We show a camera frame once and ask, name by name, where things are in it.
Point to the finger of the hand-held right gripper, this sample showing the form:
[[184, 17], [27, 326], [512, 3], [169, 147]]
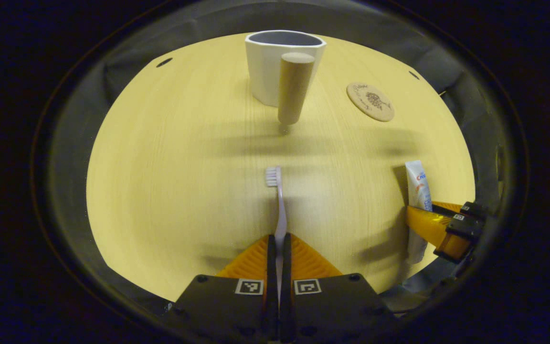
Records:
[[466, 228], [474, 209]]

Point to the round cork coaster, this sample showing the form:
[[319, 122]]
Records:
[[370, 102]]

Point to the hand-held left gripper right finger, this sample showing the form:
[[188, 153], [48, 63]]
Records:
[[286, 267]]

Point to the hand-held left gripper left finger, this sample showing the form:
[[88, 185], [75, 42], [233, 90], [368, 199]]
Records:
[[271, 267]]

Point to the wooden desktop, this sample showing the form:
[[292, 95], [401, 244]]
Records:
[[184, 191]]

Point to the pale pink toothbrush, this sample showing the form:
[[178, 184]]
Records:
[[280, 210]]

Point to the white toothpaste tube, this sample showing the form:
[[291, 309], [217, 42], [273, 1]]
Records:
[[417, 186]]

